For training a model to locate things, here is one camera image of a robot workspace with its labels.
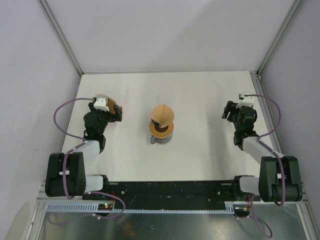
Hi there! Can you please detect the aluminium frame post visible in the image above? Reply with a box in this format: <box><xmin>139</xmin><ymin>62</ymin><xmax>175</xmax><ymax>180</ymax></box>
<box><xmin>256</xmin><ymin>0</ymin><xmax>306</xmax><ymax>78</ymax></box>
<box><xmin>37</xmin><ymin>0</ymin><xmax>84</xmax><ymax>76</ymax></box>

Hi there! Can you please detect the wooden dripper holder ring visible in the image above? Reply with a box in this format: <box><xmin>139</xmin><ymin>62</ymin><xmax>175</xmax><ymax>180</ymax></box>
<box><xmin>148</xmin><ymin>119</ymin><xmax>175</xmax><ymax>139</ymax></box>

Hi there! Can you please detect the brown paper coffee filter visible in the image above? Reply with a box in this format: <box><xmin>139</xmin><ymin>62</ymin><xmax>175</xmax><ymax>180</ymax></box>
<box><xmin>151</xmin><ymin>104</ymin><xmax>175</xmax><ymax>128</ymax></box>

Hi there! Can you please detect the grey cable duct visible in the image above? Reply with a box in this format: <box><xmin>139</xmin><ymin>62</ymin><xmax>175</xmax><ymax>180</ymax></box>
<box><xmin>45</xmin><ymin>202</ymin><xmax>235</xmax><ymax>214</ymax></box>

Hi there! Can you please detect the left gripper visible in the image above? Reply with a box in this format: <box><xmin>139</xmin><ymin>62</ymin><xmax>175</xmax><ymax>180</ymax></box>
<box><xmin>88</xmin><ymin>103</ymin><xmax>122</xmax><ymax>135</ymax></box>

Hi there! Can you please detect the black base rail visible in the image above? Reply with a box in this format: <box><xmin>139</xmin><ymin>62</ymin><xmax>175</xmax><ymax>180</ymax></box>
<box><xmin>82</xmin><ymin>177</ymin><xmax>253</xmax><ymax>210</ymax></box>

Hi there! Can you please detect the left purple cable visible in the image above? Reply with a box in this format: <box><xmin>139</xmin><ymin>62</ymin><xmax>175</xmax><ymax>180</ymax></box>
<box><xmin>47</xmin><ymin>97</ymin><xmax>126</xmax><ymax>225</ymax></box>

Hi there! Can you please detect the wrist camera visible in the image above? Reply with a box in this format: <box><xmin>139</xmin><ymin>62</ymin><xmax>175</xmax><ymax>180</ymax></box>
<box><xmin>93</xmin><ymin>97</ymin><xmax>109</xmax><ymax>112</ymax></box>
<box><xmin>236</xmin><ymin>92</ymin><xmax>255</xmax><ymax>109</ymax></box>

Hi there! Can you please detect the right aluminium frame post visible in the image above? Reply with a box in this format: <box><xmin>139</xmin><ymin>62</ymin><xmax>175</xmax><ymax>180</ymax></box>
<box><xmin>256</xmin><ymin>0</ymin><xmax>306</xmax><ymax>78</ymax></box>

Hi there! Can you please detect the orange coffee filter box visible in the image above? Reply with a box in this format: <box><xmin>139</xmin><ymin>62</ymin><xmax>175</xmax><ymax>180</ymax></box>
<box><xmin>95</xmin><ymin>94</ymin><xmax>116</xmax><ymax>114</ymax></box>

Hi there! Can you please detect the left aluminium frame post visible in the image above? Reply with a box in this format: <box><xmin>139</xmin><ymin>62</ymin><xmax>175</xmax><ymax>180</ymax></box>
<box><xmin>37</xmin><ymin>0</ymin><xmax>84</xmax><ymax>76</ymax></box>

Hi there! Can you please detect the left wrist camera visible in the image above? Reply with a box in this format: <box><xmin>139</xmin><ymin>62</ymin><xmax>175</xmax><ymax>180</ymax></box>
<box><xmin>93</xmin><ymin>97</ymin><xmax>109</xmax><ymax>112</ymax></box>

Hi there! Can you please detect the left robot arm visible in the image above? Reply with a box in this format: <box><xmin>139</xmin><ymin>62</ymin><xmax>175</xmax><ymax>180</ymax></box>
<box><xmin>45</xmin><ymin>97</ymin><xmax>123</xmax><ymax>200</ymax></box>

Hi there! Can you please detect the clear glass server jug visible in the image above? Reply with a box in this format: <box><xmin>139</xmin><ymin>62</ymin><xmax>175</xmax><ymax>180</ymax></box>
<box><xmin>149</xmin><ymin>134</ymin><xmax>173</xmax><ymax>145</ymax></box>

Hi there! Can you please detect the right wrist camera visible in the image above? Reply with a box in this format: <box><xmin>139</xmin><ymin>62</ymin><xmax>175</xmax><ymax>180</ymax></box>
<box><xmin>236</xmin><ymin>92</ymin><xmax>255</xmax><ymax>109</ymax></box>

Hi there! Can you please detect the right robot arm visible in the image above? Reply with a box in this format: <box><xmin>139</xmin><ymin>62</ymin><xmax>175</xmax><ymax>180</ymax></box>
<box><xmin>221</xmin><ymin>100</ymin><xmax>303</xmax><ymax>206</ymax></box>

